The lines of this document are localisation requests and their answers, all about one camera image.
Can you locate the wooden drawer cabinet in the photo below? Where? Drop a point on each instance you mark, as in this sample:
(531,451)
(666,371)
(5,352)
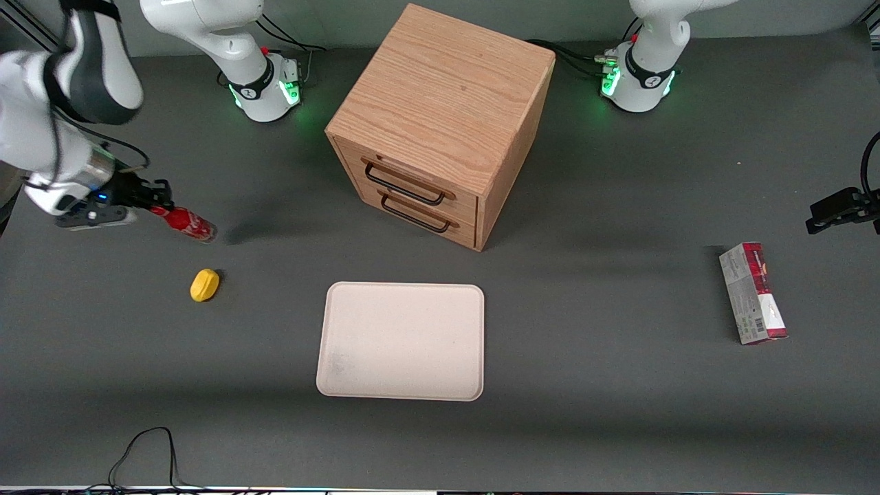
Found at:
(447,103)

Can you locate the beige plastic tray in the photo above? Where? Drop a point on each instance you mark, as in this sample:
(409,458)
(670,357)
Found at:
(401,342)

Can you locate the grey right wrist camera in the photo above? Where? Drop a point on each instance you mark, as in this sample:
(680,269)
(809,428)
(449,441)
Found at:
(93,217)

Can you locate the grey and red carton box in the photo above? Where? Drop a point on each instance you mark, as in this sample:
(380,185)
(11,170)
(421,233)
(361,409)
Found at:
(753,292)

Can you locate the red coke bottle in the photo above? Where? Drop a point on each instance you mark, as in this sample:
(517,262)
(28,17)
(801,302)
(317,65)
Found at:
(189,224)

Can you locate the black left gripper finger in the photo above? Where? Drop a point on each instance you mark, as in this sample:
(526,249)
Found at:
(828,223)
(833,201)

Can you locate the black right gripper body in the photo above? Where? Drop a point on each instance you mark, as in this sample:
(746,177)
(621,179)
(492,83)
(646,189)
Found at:
(128,190)

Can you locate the yellow lemon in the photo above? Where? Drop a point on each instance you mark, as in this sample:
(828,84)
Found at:
(205,284)

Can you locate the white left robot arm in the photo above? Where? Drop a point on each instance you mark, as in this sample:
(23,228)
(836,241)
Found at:
(650,62)

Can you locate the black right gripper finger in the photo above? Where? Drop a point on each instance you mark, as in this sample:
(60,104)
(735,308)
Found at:
(152,203)
(155,187)

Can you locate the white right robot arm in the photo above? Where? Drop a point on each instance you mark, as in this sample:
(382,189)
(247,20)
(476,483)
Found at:
(96,69)

